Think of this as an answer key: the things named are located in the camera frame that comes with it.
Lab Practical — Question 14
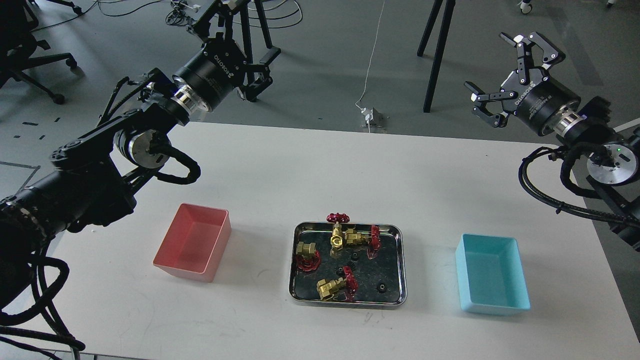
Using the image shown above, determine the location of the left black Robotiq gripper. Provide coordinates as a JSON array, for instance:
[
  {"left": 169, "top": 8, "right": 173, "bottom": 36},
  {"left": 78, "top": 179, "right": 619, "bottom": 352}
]
[{"left": 173, "top": 0, "right": 282, "bottom": 111}]

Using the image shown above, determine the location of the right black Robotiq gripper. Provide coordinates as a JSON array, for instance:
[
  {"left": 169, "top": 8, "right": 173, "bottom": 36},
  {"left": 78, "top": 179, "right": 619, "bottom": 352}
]
[{"left": 464, "top": 31, "right": 581, "bottom": 137}]

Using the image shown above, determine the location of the brass valve red handle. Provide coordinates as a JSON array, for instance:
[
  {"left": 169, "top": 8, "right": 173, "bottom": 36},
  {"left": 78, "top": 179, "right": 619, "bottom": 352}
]
[
  {"left": 295, "top": 241, "right": 322, "bottom": 272},
  {"left": 343, "top": 225, "right": 382, "bottom": 252},
  {"left": 317, "top": 266, "right": 359, "bottom": 302}
]

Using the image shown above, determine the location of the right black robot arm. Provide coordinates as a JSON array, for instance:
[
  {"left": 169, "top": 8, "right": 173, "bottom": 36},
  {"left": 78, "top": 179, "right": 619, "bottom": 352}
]
[{"left": 465, "top": 32, "right": 640, "bottom": 251}]

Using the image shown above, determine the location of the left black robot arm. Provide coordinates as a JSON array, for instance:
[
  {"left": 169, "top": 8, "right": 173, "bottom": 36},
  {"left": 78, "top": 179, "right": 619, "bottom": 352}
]
[{"left": 1, "top": 0, "right": 281, "bottom": 360}]

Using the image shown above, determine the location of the blue plastic box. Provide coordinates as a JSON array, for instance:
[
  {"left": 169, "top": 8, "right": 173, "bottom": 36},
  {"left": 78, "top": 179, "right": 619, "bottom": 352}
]
[{"left": 455, "top": 234, "right": 531, "bottom": 316}]

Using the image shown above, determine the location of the pink plastic box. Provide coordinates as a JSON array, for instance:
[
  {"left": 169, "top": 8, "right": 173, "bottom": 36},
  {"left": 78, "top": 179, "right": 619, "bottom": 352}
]
[{"left": 152, "top": 203, "right": 233, "bottom": 283}]

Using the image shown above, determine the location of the brass valve top upright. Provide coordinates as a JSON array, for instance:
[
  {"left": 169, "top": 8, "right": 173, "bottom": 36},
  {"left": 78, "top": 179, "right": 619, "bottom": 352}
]
[{"left": 326, "top": 212, "right": 350, "bottom": 251}]

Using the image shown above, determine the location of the black tripod left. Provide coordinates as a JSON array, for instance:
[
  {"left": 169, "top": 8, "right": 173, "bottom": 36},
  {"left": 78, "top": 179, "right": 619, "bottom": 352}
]
[{"left": 239, "top": 0, "right": 274, "bottom": 103}]

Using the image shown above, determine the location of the black tripod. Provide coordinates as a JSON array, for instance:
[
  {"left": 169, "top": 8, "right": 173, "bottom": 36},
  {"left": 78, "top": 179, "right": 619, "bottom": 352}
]
[
  {"left": 239, "top": 0, "right": 274, "bottom": 103},
  {"left": 416, "top": 0, "right": 457, "bottom": 113}
]

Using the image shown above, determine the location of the white chair base castor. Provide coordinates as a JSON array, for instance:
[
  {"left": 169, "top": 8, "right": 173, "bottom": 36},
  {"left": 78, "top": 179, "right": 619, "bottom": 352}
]
[{"left": 519, "top": 0, "right": 533, "bottom": 15}]

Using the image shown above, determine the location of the black tripod right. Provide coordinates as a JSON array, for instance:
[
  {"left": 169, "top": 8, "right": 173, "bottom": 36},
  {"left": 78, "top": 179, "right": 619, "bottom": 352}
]
[{"left": 416, "top": 0, "right": 457, "bottom": 113}]

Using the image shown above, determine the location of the white power adapter on floor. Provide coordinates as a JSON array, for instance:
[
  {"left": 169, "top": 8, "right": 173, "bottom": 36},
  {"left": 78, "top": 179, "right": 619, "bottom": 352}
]
[{"left": 361, "top": 107, "right": 385, "bottom": 133}]

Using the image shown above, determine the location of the black office chair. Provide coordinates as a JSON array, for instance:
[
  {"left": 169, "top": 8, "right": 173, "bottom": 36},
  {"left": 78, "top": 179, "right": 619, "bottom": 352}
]
[{"left": 0, "top": 0, "right": 78, "bottom": 105}]

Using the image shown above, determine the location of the metal tray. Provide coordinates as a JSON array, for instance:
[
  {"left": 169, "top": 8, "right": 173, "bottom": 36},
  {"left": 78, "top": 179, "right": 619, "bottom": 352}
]
[{"left": 288, "top": 221, "right": 407, "bottom": 308}]

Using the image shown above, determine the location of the cable bundle on floor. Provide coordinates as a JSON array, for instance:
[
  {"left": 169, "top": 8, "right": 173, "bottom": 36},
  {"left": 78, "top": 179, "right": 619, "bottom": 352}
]
[{"left": 95, "top": 0, "right": 304, "bottom": 30}]

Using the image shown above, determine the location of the white cable on floor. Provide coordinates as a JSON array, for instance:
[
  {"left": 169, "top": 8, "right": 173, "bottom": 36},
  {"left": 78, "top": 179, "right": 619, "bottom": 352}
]
[{"left": 355, "top": 0, "right": 386, "bottom": 112}]

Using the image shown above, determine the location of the brass valve bottom red handle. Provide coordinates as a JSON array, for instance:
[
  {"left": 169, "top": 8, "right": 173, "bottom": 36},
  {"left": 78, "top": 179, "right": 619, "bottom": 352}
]
[{"left": 317, "top": 266, "right": 359, "bottom": 302}]

